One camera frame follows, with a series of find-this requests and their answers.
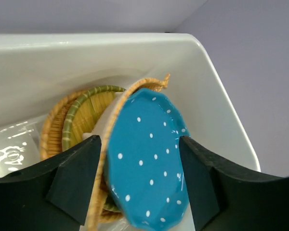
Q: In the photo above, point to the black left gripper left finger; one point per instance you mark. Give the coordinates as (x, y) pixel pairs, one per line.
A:
(52, 195)

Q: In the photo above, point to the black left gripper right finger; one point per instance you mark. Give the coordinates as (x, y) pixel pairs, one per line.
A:
(225, 196)

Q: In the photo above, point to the boat-shaped orange woven basket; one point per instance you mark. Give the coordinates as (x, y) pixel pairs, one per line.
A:
(103, 128)

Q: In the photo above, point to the round orange woven plate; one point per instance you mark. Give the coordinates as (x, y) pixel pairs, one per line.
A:
(50, 145)

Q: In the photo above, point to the blue polka-dot ceramic plate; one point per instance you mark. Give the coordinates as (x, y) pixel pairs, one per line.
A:
(143, 168)

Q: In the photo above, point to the round yellow green-rimmed plate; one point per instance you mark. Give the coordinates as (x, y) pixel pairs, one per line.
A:
(85, 112)

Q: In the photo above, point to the white plastic bin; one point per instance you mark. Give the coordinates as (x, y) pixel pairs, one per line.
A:
(38, 71)

